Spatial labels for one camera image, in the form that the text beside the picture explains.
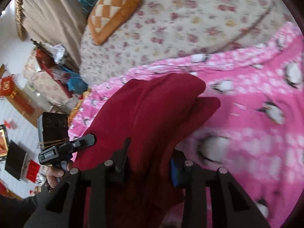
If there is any dark red long-sleeve top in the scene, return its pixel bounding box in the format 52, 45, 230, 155
75, 74, 221, 227

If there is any person's left hand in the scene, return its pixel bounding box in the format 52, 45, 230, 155
46, 160, 74, 189

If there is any black phone on gripper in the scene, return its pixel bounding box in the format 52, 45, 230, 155
37, 112, 70, 151

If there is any blue plastic bag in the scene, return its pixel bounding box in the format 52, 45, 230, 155
61, 66, 88, 95

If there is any pink penguin blanket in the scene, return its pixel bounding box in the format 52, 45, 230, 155
69, 22, 303, 227

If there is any red chinese knot decoration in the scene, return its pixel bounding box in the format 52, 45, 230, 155
0, 74, 17, 98

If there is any white plastic bag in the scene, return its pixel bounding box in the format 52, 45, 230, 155
45, 43, 68, 64

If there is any left beige curtain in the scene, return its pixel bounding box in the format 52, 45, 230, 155
22, 0, 87, 70

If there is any orange checkered cushion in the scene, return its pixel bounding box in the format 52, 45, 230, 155
88, 0, 142, 45

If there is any floral cream quilt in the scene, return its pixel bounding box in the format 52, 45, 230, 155
79, 0, 294, 85

